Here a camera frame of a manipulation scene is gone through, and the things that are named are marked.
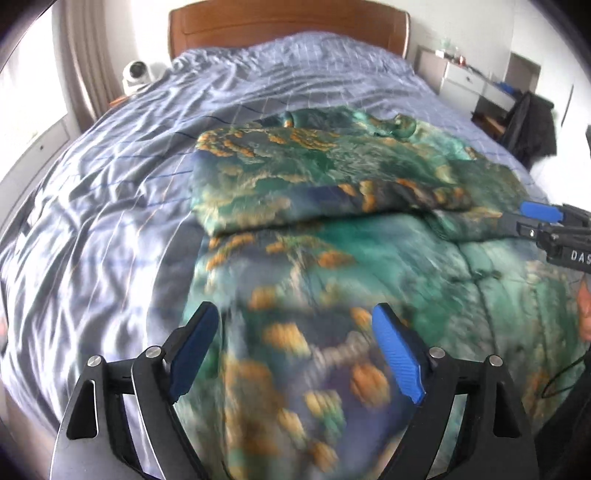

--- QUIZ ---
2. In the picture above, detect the beige curtain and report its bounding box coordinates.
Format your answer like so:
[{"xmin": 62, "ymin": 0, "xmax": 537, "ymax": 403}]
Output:
[{"xmin": 60, "ymin": 0, "xmax": 112, "ymax": 134}]

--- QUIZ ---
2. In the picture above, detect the white low cabinet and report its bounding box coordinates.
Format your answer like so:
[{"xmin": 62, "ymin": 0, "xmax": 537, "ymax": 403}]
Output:
[{"xmin": 0, "ymin": 115, "xmax": 79, "ymax": 232}]

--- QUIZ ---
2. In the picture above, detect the green printed padded jacket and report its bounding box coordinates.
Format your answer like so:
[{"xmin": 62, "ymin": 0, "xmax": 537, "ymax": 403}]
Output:
[{"xmin": 148, "ymin": 105, "xmax": 591, "ymax": 480}]

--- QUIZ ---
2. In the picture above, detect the black cable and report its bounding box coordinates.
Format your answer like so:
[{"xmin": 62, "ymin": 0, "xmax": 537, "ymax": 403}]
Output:
[{"xmin": 540, "ymin": 346, "xmax": 591, "ymax": 400}]

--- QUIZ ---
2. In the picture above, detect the white wardrobe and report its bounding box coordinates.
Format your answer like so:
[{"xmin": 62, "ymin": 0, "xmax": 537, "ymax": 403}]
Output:
[{"xmin": 517, "ymin": 18, "xmax": 591, "ymax": 208}]

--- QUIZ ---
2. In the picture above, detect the person's right hand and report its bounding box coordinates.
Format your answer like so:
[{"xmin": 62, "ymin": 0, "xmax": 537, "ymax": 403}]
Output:
[{"xmin": 575, "ymin": 272, "xmax": 591, "ymax": 343}]

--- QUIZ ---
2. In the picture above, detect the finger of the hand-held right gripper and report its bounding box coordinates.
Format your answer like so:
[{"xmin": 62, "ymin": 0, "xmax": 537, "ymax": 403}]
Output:
[
  {"xmin": 519, "ymin": 200, "xmax": 591, "ymax": 226},
  {"xmin": 496, "ymin": 212, "xmax": 550, "ymax": 241}
]

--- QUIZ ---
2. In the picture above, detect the wooden headboard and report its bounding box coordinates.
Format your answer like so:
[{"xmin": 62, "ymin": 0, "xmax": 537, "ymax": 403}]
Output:
[{"xmin": 167, "ymin": 0, "xmax": 411, "ymax": 63}]

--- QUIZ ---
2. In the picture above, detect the window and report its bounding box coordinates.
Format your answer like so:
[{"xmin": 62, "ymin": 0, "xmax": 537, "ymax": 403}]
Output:
[{"xmin": 0, "ymin": 9, "xmax": 61, "ymax": 125}]

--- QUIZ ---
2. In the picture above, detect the wooden chair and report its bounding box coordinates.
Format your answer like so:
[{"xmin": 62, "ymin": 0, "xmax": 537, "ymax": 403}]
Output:
[{"xmin": 471, "ymin": 108, "xmax": 511, "ymax": 139}]

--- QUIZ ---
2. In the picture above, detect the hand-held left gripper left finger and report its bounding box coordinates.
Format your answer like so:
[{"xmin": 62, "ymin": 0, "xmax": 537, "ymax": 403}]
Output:
[{"xmin": 50, "ymin": 301, "xmax": 220, "ymax": 480}]

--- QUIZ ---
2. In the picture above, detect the dark cloth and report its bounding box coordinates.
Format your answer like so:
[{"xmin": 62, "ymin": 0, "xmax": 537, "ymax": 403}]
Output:
[{"xmin": 531, "ymin": 369, "xmax": 591, "ymax": 480}]

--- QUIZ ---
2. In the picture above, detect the white desk with drawers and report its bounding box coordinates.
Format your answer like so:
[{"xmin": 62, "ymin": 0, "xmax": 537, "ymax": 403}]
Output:
[{"xmin": 416, "ymin": 44, "xmax": 520, "ymax": 112}]

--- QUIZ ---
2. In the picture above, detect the black jacket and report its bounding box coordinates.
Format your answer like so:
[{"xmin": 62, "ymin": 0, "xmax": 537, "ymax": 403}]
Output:
[{"xmin": 505, "ymin": 91, "xmax": 559, "ymax": 169}]

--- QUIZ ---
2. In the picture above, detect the white round camera device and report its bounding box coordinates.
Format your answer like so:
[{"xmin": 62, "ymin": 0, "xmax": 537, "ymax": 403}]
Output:
[{"xmin": 122, "ymin": 60, "xmax": 156, "ymax": 95}]

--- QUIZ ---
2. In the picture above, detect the bed with blue checked sheet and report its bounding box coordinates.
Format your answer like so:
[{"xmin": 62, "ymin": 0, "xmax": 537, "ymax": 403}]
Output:
[{"xmin": 0, "ymin": 30, "xmax": 550, "ymax": 444}]

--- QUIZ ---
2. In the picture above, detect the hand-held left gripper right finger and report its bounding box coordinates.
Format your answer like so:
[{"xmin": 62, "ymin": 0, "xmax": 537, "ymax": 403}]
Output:
[{"xmin": 372, "ymin": 303, "xmax": 541, "ymax": 480}]

